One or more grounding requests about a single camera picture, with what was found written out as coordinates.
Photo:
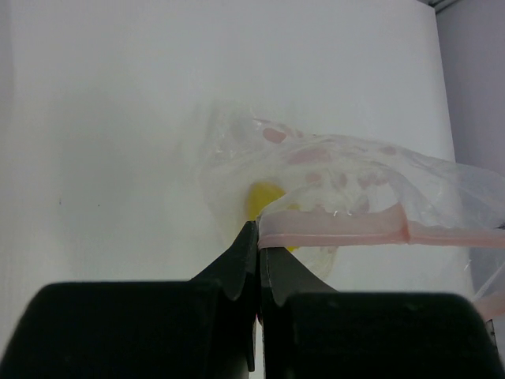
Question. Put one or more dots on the yellow fake fruit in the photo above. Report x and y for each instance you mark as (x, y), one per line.
(259, 196)

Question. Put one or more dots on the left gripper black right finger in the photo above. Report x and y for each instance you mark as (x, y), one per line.
(311, 330)

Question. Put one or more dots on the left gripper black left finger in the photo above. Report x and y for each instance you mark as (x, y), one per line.
(204, 327)

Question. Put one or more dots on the clear zip top bag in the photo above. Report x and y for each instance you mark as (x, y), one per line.
(359, 213)

